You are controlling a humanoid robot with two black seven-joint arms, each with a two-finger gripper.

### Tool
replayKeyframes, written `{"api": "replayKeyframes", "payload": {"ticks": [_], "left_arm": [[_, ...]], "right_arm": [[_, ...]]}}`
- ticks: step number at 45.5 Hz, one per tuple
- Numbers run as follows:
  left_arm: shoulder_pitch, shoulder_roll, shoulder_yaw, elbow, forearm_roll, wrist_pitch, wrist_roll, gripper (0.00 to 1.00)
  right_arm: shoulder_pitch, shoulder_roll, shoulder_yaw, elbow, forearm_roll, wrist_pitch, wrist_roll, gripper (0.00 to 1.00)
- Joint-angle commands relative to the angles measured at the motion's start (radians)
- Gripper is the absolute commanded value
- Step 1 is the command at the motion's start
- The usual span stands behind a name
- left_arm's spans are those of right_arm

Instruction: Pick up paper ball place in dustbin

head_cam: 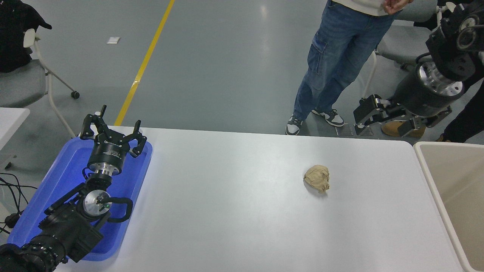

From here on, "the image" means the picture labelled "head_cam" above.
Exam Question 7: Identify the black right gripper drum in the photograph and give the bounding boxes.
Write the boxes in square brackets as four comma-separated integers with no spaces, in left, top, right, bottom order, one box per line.
[389,74,464,117]

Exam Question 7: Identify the grey white office chair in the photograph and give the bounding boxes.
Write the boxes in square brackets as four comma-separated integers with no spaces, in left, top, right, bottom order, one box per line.
[0,28,81,138]
[362,0,458,99]

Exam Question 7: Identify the person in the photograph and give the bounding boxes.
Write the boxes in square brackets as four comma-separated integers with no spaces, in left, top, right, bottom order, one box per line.
[381,76,484,143]
[285,0,414,136]

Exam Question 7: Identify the person's right hand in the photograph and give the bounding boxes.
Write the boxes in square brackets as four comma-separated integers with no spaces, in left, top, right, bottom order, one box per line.
[383,0,414,15]

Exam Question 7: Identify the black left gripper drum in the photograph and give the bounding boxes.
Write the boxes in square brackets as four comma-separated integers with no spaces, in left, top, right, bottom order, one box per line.
[88,132,133,169]

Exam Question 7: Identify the large pale bin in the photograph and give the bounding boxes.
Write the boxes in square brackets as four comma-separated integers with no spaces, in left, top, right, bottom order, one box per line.
[413,142,484,272]

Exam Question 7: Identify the black floor cables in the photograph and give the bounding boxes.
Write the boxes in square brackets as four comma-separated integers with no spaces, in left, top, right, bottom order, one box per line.
[0,173,38,235]

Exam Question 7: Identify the tan paper ball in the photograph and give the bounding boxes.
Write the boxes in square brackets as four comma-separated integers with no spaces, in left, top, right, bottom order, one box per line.
[303,165,330,193]

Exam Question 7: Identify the black cable plug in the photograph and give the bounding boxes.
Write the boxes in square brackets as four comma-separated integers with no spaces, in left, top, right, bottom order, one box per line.
[5,212,22,229]

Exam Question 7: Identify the blue plastic tray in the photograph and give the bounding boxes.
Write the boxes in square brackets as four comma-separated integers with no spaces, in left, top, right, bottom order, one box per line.
[7,136,154,262]

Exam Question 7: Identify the small white side table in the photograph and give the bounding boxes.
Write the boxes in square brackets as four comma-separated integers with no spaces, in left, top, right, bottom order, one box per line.
[0,108,31,168]

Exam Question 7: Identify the black garment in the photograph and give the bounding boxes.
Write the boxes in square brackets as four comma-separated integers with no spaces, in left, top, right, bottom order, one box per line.
[0,0,52,73]

